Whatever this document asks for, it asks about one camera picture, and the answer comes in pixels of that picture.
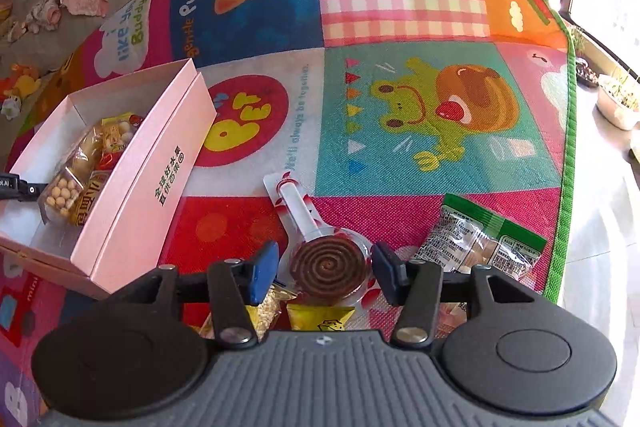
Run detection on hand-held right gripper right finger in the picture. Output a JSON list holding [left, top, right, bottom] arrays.
[[371, 242, 551, 349]]

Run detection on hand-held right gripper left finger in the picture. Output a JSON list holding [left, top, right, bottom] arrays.
[[107, 241, 280, 349]]

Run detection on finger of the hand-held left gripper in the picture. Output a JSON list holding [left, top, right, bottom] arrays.
[[19, 181, 49, 204]]

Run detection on swirl chocolate lollipop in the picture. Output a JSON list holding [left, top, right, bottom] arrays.
[[263, 172, 375, 308]]

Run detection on bread bun packet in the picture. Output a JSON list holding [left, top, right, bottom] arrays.
[[64, 127, 110, 228]]

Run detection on red snack packet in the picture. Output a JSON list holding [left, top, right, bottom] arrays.
[[97, 114, 143, 170]]

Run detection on pink gift box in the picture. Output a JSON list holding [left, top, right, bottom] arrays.
[[0, 58, 217, 300]]

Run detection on grain bar packet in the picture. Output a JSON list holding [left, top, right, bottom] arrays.
[[254, 285, 288, 344]]

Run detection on yellow snack packet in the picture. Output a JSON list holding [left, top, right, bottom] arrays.
[[286, 302, 351, 334]]

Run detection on green silver snack packet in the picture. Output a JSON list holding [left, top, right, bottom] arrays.
[[419, 193, 548, 288]]

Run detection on orange plush toy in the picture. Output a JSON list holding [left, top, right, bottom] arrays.
[[0, 63, 43, 100]]

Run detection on floral baby garment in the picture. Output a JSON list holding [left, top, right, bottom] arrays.
[[25, 0, 63, 32]]

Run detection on dark plant pot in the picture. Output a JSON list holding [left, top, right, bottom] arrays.
[[575, 57, 599, 88]]

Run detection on white plant pot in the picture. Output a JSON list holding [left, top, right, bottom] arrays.
[[596, 74, 640, 131]]

